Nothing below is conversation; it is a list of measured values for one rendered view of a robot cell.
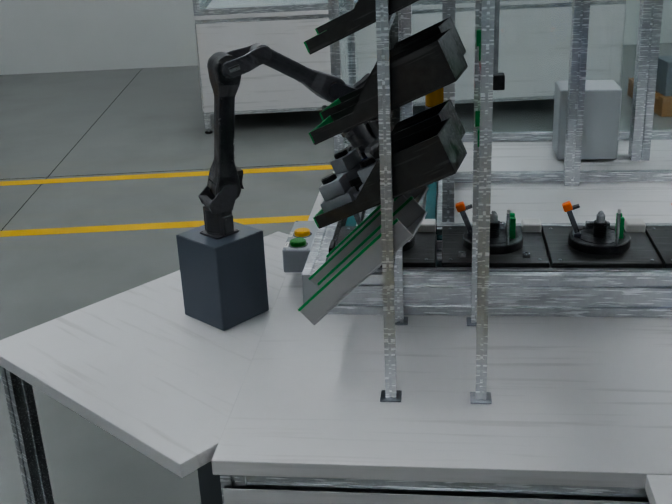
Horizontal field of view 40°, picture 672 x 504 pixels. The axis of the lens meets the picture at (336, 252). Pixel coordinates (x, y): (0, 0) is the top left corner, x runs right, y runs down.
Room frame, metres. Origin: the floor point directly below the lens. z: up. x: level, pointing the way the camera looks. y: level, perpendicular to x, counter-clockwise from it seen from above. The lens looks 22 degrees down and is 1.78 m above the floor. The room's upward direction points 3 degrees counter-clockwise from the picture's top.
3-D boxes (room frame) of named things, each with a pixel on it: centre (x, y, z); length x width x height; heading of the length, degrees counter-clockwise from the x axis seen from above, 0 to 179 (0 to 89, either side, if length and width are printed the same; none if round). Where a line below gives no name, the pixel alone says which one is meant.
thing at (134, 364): (1.91, 0.22, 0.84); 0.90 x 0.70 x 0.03; 136
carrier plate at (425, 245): (2.06, -0.12, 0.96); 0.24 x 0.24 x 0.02; 83
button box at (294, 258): (2.17, 0.08, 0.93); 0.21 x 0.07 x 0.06; 173
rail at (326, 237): (2.35, 0.00, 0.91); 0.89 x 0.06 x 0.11; 173
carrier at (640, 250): (2.00, -0.62, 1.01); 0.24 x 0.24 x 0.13; 83
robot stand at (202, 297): (1.95, 0.26, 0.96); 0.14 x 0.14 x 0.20; 46
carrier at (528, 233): (2.03, -0.37, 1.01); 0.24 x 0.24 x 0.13; 83
